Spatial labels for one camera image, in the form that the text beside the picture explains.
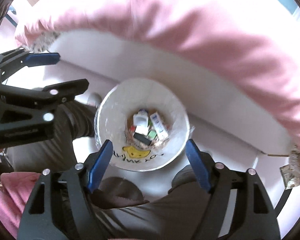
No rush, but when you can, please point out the white milk carton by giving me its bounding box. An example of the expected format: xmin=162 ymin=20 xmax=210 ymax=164
xmin=150 ymin=112 xmax=168 ymax=140

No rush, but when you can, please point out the green toy brick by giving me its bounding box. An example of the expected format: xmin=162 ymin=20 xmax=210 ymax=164
xmin=147 ymin=130 xmax=157 ymax=140

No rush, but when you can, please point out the white trash bin with bag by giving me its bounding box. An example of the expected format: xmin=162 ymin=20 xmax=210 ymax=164
xmin=95 ymin=78 xmax=191 ymax=172

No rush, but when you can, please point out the white blue yogurt cup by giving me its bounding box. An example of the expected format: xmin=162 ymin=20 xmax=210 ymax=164
xmin=133 ymin=109 xmax=149 ymax=126

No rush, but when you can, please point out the pink floral bed quilt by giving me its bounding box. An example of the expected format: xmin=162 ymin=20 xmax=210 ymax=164
xmin=15 ymin=0 xmax=300 ymax=151

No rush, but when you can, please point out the red block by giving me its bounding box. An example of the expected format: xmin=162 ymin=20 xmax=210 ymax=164
xmin=130 ymin=126 xmax=136 ymax=132

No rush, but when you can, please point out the black rectangular box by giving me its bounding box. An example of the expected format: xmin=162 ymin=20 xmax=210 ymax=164
xmin=133 ymin=133 xmax=152 ymax=146

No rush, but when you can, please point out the person's leg in grey trousers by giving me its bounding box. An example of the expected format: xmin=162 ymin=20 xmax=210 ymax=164
xmin=5 ymin=93 xmax=102 ymax=173

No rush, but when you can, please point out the pink quilted garment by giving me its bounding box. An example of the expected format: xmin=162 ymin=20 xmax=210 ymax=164
xmin=0 ymin=172 xmax=40 ymax=238

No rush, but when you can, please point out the red white small box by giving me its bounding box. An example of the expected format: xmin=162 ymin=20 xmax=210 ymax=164
xmin=135 ymin=126 xmax=149 ymax=135

